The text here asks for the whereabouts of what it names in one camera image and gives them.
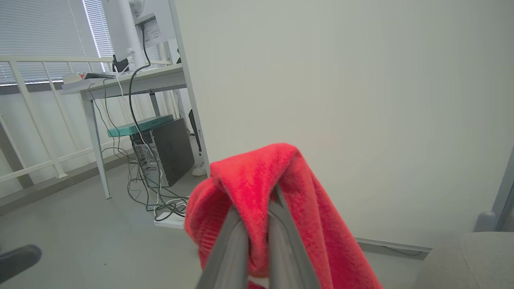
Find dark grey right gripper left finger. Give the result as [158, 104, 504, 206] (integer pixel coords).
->
[196, 205, 249, 289]

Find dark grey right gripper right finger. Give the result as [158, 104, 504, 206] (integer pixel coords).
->
[267, 184, 322, 289]

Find red and white garment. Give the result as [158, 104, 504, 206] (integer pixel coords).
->
[184, 142, 384, 289]

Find long plain white power strip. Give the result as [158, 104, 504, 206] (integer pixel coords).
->
[154, 212, 186, 230]

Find black computer tower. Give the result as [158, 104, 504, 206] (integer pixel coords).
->
[131, 118, 196, 188]

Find black hanging object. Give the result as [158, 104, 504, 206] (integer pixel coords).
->
[188, 109, 202, 156]

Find teal flat box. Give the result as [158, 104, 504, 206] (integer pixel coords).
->
[107, 114, 174, 138]

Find large white partition panel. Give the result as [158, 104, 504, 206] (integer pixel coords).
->
[168, 0, 514, 259]

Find white desk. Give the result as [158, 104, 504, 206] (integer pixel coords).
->
[62, 64, 187, 200]

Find grey partition foot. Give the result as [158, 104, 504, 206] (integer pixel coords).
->
[474, 211, 499, 232]

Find dark grey rounded object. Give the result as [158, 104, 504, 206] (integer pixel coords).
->
[0, 244, 42, 283]

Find small black desk gadget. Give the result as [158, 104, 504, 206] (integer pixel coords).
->
[112, 54, 130, 73]

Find white box on desk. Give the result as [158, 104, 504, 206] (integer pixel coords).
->
[62, 72, 87, 85]

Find white monitor with stand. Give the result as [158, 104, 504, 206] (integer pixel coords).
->
[102, 0, 177, 69]

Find white metal railing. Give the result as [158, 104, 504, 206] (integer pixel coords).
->
[0, 56, 173, 185]

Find white window blinds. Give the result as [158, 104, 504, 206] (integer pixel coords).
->
[0, 0, 161, 85]

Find white cable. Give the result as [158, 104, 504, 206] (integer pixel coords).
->
[114, 68, 189, 219]

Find thick black cable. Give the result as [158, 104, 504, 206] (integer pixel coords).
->
[128, 23, 189, 219]

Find thin black cable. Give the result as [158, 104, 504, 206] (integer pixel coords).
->
[88, 78, 139, 201]

